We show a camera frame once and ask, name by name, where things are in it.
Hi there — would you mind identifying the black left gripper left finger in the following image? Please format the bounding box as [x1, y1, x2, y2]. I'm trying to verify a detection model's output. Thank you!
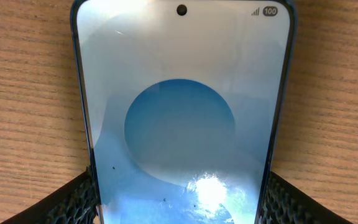
[1, 168, 98, 224]

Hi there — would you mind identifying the blue Galaxy smartphone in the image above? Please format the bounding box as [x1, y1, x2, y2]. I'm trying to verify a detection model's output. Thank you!
[70, 0, 297, 224]

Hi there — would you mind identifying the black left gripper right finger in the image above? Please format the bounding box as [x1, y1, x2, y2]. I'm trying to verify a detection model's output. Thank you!
[257, 172, 352, 224]

